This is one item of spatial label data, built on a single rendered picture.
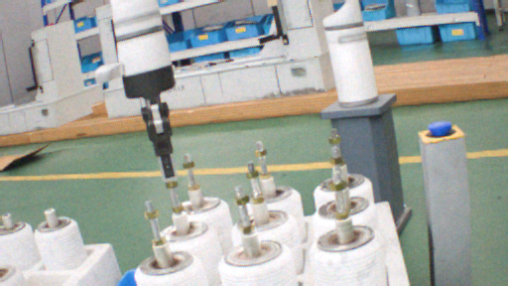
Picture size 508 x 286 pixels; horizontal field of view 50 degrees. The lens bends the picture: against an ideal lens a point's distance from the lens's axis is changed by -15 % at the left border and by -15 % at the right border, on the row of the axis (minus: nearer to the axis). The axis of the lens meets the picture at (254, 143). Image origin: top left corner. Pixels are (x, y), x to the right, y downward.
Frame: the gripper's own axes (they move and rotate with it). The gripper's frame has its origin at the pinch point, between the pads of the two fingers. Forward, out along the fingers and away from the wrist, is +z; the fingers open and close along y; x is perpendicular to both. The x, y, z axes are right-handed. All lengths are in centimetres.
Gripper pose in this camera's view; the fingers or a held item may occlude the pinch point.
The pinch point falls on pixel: (167, 166)
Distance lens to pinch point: 89.2
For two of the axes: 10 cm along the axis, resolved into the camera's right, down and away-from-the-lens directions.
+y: -2.0, -1.7, 9.6
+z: 2.0, 9.6, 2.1
